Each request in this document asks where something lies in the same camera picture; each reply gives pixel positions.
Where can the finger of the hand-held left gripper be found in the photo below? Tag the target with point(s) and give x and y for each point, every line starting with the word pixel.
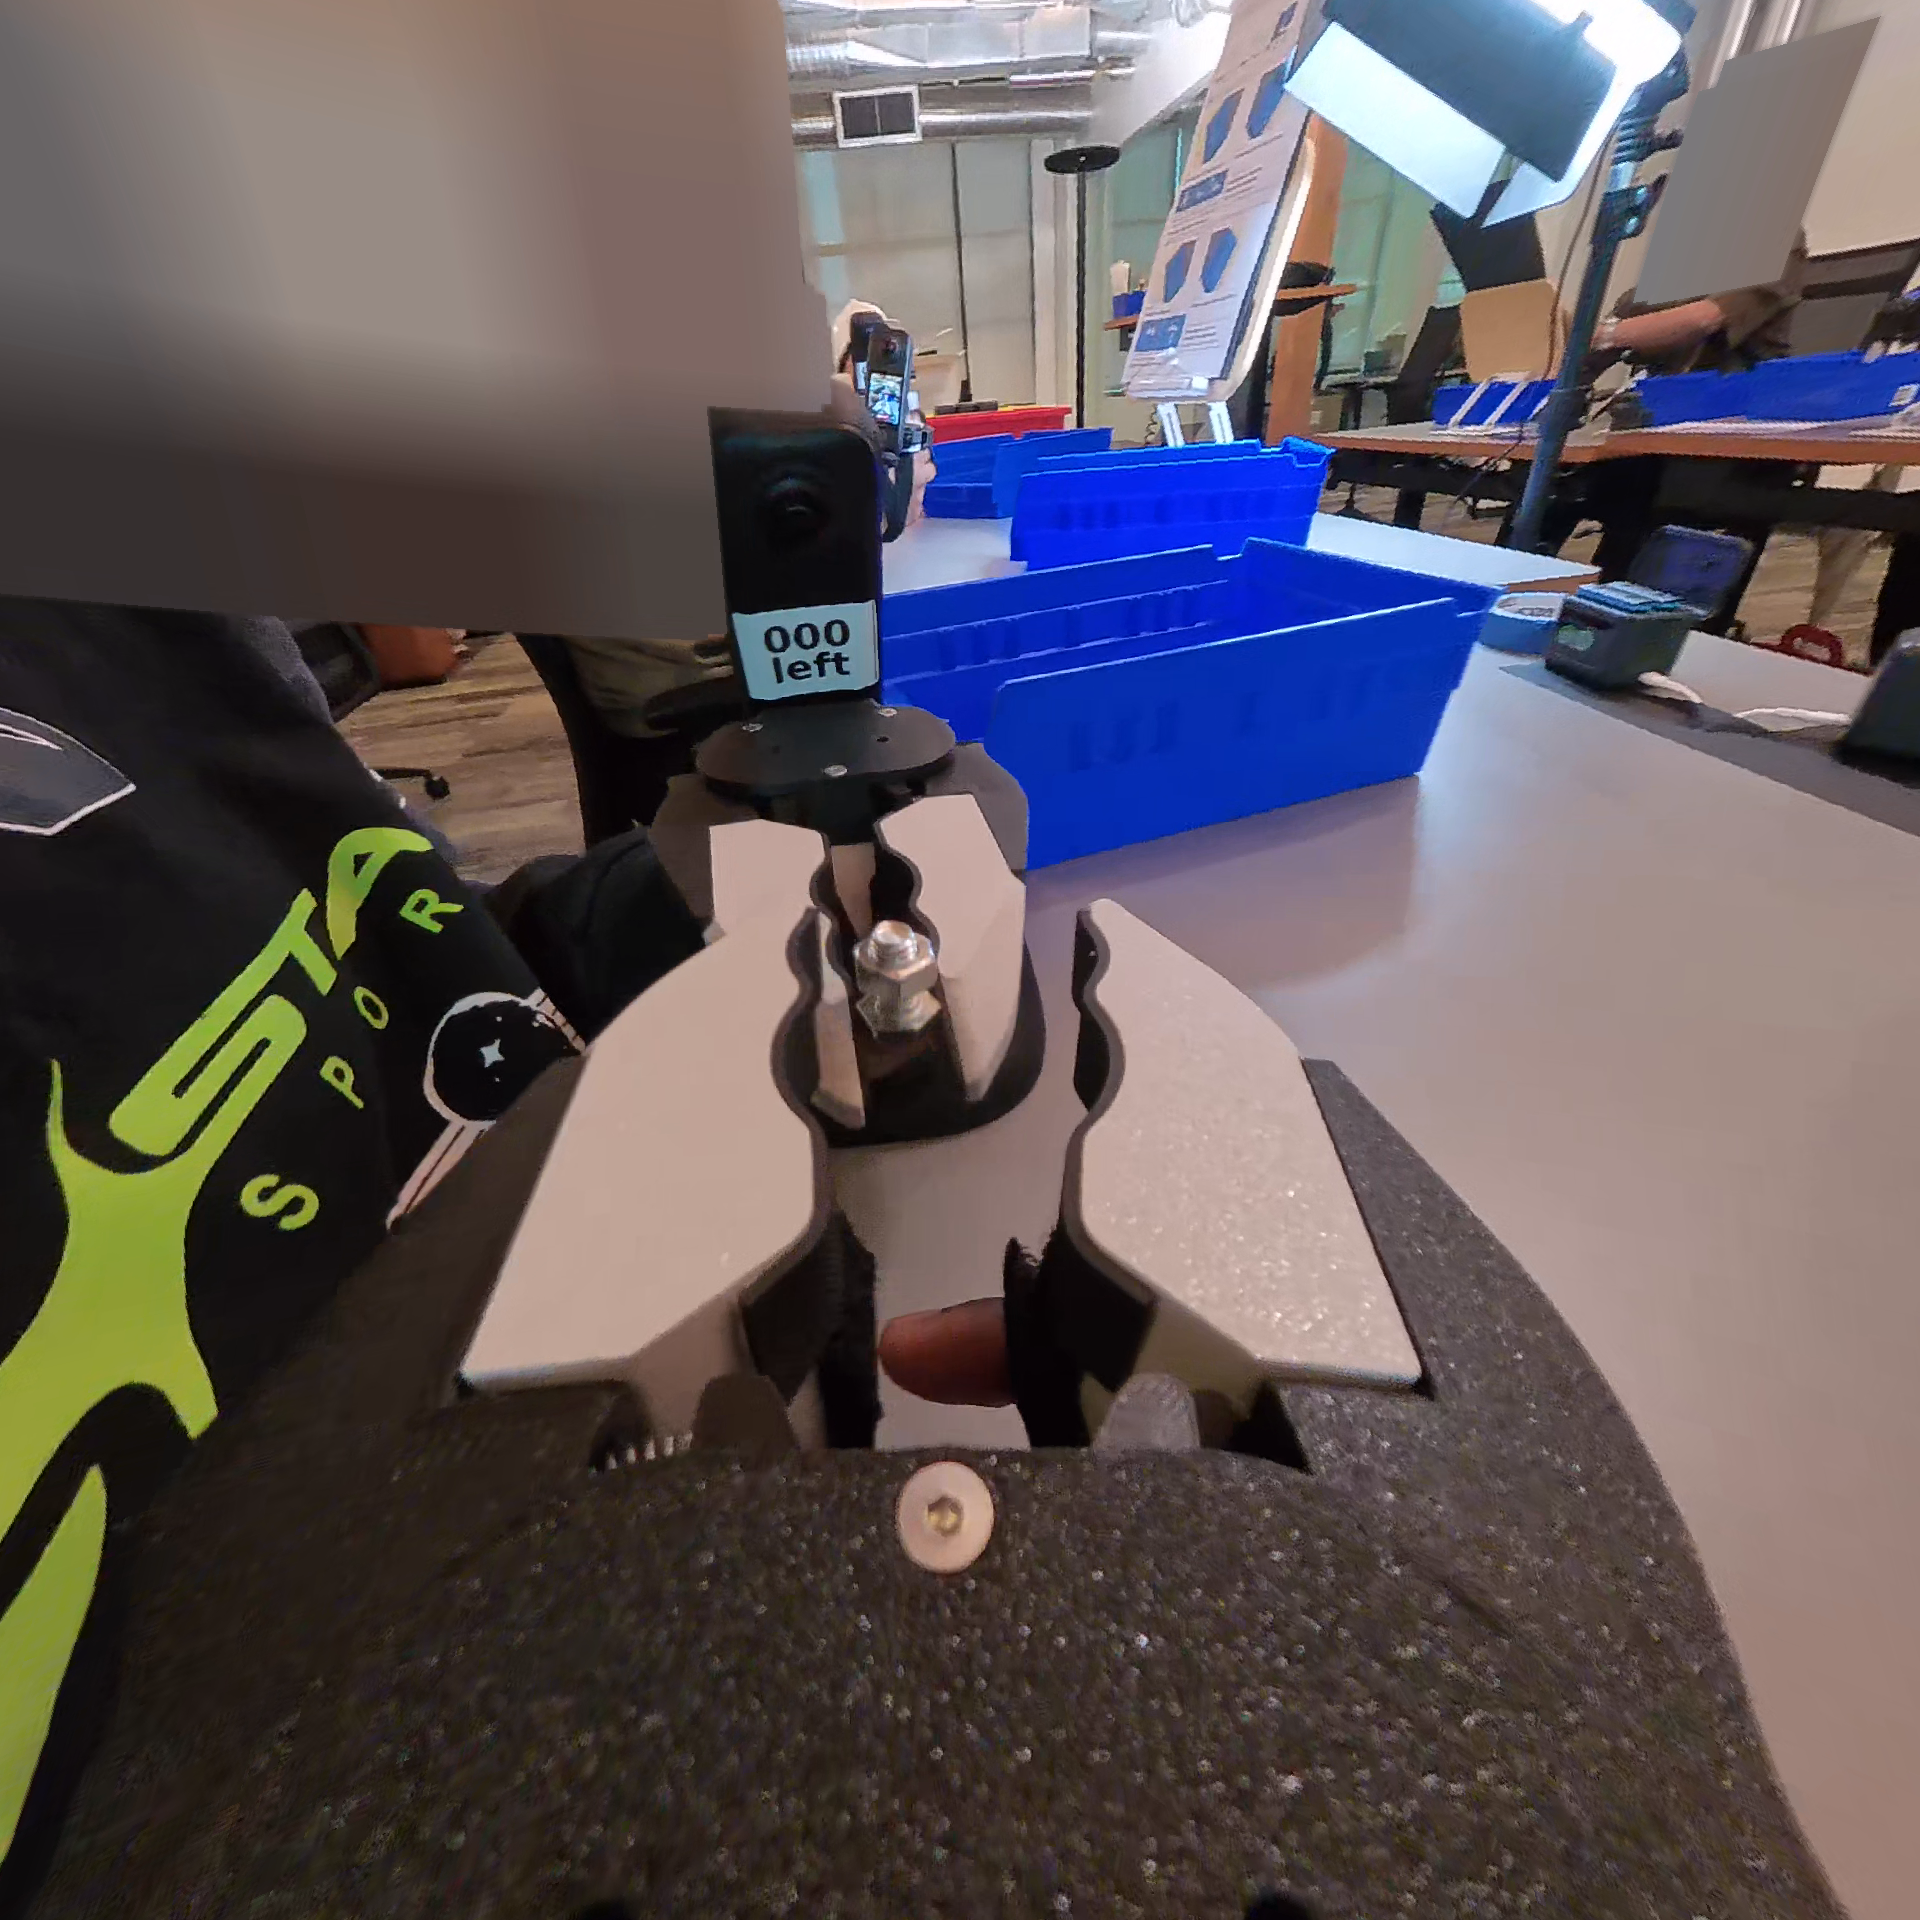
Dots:
pixel 986 931
pixel 766 872

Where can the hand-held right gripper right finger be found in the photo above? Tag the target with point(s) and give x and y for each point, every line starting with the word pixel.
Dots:
pixel 1231 1201

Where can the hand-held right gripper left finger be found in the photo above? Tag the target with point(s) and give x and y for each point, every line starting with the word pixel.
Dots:
pixel 645 1201

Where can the silver hex nut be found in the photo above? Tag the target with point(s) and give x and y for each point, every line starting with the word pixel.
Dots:
pixel 895 960

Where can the silver hex bolt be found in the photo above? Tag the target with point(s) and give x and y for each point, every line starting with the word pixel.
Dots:
pixel 900 1021

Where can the blue plastic bin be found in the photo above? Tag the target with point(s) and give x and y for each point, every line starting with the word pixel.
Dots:
pixel 1491 403
pixel 1172 510
pixel 1786 391
pixel 1231 737
pixel 1006 480

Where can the person's left forearm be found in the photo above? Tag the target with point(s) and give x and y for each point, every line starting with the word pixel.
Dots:
pixel 615 931

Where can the red plastic bin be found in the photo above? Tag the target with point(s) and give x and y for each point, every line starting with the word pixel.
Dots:
pixel 998 423

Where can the black office chair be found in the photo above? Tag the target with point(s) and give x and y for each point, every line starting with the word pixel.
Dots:
pixel 415 708

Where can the black floor lamp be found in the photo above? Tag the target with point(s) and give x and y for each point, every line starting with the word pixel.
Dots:
pixel 1083 157

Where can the black printed shirt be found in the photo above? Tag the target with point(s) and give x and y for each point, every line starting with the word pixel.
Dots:
pixel 182 1201

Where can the roll-up banner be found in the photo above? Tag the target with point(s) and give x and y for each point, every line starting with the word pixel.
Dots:
pixel 1226 211

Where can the blue tape roll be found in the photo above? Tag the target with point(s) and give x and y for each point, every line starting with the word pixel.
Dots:
pixel 1516 624

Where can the black and blue device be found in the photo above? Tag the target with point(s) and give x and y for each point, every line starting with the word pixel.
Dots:
pixel 1622 640

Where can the dark blue bag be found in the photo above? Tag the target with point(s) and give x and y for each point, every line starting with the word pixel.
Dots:
pixel 1697 572

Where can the studio light on stand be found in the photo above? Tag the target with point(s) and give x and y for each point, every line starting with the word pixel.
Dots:
pixel 1471 77

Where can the red bag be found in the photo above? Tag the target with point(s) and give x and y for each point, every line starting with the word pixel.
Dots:
pixel 1812 644

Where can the grey tool case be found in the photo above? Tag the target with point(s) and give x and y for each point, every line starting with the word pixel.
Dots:
pixel 1884 708

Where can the long wooden desk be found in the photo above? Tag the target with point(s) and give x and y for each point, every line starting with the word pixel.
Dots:
pixel 1682 444

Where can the wall air vent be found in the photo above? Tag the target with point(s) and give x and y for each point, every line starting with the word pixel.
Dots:
pixel 876 115

